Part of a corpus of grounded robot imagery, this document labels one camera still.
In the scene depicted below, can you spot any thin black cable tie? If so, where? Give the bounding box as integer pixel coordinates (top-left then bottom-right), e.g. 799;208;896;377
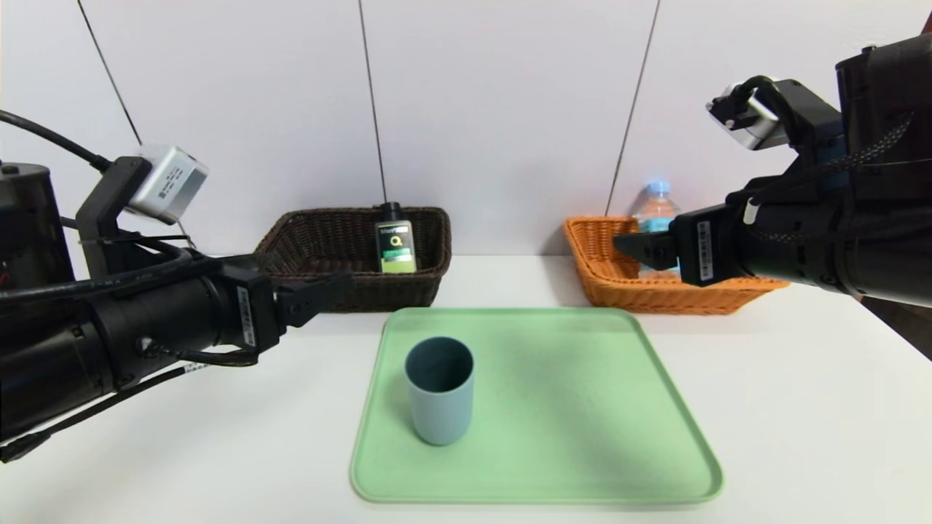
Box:
79;231;196;252

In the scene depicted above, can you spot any orange wicker basket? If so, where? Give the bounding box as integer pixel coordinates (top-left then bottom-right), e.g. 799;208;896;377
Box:
563;216;793;315

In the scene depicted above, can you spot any clear water bottle blue cap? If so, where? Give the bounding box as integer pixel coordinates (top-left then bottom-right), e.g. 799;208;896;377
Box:
632;180;684;281

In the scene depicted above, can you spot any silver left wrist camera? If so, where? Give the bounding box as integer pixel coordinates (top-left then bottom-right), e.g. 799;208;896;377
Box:
127;144;210;225

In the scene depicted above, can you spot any black left camera cable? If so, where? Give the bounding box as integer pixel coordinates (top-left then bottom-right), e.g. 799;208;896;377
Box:
0;109;111;172

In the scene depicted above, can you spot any dark brown wicker basket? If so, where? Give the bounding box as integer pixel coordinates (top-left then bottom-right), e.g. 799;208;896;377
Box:
255;207;453;314

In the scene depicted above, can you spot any blue-grey plastic cup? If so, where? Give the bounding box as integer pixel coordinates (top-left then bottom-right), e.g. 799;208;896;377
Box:
405;336;475;446

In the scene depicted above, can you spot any black cable with white tag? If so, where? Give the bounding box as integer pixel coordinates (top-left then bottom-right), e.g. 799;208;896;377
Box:
0;342;259;464

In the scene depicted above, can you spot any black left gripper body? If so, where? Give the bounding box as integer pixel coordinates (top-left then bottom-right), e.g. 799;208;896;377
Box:
116;265;281;382

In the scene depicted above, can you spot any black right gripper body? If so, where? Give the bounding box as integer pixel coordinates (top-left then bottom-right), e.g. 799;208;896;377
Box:
668;196;840;293

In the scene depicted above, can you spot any light green plastic tray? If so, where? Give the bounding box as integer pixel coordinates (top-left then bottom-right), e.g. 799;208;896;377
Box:
349;306;724;505

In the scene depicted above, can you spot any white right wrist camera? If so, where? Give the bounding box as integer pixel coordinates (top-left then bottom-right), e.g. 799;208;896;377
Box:
706;79;789;151

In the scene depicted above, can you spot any black braided cable sleeve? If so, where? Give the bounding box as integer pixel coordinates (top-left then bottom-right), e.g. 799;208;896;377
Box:
750;115;915;245

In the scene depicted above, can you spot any black pump bottle green label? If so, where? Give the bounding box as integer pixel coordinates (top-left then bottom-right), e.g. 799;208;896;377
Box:
374;202;418;275

